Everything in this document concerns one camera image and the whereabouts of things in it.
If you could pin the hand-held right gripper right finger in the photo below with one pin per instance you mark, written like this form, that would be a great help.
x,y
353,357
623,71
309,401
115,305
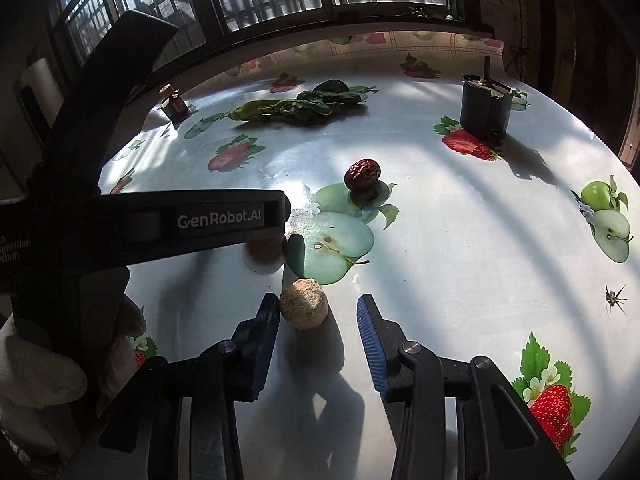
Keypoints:
x,y
371,347

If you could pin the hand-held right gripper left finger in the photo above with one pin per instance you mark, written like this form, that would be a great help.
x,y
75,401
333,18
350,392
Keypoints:
x,y
265,345

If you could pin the small beige fibrous chunk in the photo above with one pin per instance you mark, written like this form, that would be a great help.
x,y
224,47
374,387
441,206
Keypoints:
x,y
304,304

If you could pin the person's left hand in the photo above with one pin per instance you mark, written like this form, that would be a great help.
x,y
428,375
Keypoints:
x,y
35,380

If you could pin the fruit print tablecloth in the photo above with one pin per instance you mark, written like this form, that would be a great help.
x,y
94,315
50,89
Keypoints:
x,y
450,240

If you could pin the small dark jar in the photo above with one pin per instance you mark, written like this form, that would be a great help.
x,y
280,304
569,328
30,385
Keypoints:
x,y
172,103

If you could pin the dried red date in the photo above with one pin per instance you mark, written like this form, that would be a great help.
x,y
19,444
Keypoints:
x,y
363,174

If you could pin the green pepper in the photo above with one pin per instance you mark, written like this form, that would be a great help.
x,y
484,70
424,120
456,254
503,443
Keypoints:
x,y
255,110

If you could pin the dark leafy greens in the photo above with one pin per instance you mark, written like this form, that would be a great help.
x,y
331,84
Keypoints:
x,y
320,102

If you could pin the dark green avocado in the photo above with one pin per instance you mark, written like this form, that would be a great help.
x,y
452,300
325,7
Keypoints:
x,y
332,86

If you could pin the black container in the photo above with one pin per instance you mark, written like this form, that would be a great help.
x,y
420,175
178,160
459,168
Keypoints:
x,y
485,107

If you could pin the green bottle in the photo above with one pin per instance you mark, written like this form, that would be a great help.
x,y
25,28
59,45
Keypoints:
x,y
450,0

